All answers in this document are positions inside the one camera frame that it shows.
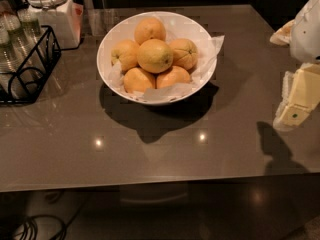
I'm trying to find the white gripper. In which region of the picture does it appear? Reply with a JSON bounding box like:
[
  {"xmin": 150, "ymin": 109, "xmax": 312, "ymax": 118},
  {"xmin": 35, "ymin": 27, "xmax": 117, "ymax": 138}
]
[{"xmin": 270, "ymin": 0, "xmax": 320, "ymax": 131}]

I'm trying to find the orange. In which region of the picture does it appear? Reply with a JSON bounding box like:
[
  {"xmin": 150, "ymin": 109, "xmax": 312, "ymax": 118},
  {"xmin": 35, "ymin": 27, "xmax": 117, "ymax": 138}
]
[
  {"xmin": 111, "ymin": 39, "xmax": 139, "ymax": 72},
  {"xmin": 137, "ymin": 39, "xmax": 173, "ymax": 74},
  {"xmin": 169, "ymin": 38, "xmax": 198, "ymax": 70},
  {"xmin": 123, "ymin": 67, "xmax": 156, "ymax": 93},
  {"xmin": 156, "ymin": 66, "xmax": 191, "ymax": 88},
  {"xmin": 134, "ymin": 17, "xmax": 166, "ymax": 44}
]

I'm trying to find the front right orange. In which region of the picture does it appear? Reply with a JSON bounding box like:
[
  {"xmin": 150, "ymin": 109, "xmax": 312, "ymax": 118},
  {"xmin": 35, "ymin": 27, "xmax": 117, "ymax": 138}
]
[{"xmin": 156, "ymin": 66, "xmax": 191, "ymax": 88}]

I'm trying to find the white ceramic bowl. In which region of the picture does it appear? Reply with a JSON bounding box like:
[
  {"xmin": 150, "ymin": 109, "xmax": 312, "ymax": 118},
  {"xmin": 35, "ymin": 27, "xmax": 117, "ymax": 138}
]
[{"xmin": 96, "ymin": 10, "xmax": 218, "ymax": 106}]

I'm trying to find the top centre orange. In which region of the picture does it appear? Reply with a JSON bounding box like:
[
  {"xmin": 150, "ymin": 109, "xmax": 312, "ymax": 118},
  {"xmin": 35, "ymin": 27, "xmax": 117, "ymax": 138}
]
[{"xmin": 137, "ymin": 39, "xmax": 173, "ymax": 74}]

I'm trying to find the back orange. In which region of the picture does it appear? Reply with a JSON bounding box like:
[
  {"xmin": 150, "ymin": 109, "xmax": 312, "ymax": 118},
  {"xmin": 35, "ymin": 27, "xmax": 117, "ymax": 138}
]
[{"xmin": 134, "ymin": 17, "xmax": 166, "ymax": 44}]

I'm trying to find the front left orange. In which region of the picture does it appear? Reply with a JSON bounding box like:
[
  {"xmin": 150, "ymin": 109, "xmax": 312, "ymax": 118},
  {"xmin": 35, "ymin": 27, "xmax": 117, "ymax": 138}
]
[{"xmin": 123, "ymin": 67, "xmax": 156, "ymax": 93}]

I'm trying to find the white paper liner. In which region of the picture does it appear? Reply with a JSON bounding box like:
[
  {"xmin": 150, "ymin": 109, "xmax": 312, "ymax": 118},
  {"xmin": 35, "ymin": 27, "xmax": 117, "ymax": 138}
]
[{"xmin": 108, "ymin": 14, "xmax": 226, "ymax": 103}]

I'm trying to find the white ceramic lidded jar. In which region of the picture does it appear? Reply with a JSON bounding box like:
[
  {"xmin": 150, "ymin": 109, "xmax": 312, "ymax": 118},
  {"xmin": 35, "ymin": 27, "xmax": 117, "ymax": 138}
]
[{"xmin": 27, "ymin": 0, "xmax": 83, "ymax": 49}]

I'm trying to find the clear drinking glass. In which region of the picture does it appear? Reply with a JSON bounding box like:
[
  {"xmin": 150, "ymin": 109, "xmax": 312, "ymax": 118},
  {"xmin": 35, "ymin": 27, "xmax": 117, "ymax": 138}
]
[
  {"xmin": 18, "ymin": 9, "xmax": 41, "ymax": 37},
  {"xmin": 0, "ymin": 14, "xmax": 29, "ymax": 58},
  {"xmin": 0, "ymin": 26, "xmax": 18, "ymax": 72}
]

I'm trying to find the black wire rack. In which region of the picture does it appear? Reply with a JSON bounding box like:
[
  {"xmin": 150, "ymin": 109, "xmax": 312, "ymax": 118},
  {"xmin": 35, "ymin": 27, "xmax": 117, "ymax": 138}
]
[{"xmin": 0, "ymin": 25, "xmax": 61, "ymax": 104}]

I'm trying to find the black cable on floor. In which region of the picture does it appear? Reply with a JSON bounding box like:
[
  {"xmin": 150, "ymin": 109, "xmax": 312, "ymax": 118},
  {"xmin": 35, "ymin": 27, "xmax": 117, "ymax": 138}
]
[{"xmin": 11, "ymin": 197, "xmax": 88, "ymax": 240}]

